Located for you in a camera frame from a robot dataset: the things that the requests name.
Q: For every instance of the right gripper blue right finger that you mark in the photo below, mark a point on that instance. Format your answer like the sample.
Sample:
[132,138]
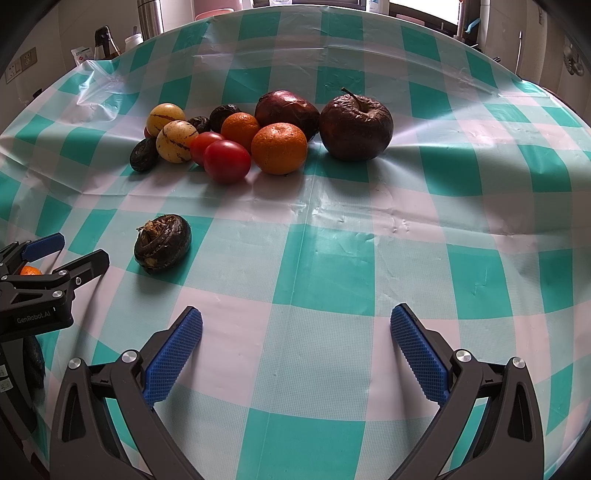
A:
[509,441]

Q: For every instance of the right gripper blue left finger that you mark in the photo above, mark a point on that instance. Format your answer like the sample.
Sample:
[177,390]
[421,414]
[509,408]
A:
[84,442]

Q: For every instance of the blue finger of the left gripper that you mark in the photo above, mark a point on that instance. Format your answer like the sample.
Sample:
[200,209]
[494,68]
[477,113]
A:
[17,255]
[81,269]

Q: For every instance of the orange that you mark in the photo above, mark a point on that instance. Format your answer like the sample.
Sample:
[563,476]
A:
[30,271]

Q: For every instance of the lone wrinkled passion fruit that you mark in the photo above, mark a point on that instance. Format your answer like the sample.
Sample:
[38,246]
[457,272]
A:
[162,242]

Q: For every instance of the yellow striped pepino melon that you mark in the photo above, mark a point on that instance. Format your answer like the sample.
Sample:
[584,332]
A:
[174,140]

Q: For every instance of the small orange tangerine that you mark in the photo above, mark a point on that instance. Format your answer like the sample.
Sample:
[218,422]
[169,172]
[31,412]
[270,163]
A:
[240,128]

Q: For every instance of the large orange tangerine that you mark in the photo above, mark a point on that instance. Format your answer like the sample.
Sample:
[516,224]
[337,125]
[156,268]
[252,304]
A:
[279,148]

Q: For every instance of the dark red wrinkled apple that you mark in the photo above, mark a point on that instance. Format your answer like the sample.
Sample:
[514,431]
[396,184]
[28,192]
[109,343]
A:
[282,106]

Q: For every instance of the wrinkled red apple with stem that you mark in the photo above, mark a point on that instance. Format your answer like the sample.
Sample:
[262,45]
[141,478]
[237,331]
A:
[355,128]

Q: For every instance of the small dark passion fruit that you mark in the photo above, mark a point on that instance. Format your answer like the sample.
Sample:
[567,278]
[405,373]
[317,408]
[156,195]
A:
[200,123]

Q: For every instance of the small white tube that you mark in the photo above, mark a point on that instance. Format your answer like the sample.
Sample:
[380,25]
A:
[82,54]

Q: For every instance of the dark sauce bottle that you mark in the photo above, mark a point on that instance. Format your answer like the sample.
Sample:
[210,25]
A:
[105,48]

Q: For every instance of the green checkered tablecloth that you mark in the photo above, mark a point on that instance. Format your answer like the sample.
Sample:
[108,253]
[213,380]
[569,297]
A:
[477,216]

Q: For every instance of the white jar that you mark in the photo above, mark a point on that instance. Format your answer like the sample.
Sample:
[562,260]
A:
[133,41]

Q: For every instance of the steel thermos flask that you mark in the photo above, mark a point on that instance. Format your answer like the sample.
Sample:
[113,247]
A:
[150,18]

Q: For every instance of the pink water jug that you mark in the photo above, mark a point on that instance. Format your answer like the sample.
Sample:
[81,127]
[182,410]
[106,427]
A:
[206,8]

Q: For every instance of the white lotion bottle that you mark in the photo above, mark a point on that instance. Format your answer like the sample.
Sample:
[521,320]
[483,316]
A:
[378,6]

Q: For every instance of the wall power socket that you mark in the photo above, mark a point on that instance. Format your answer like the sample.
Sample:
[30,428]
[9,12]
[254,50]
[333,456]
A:
[22,63]

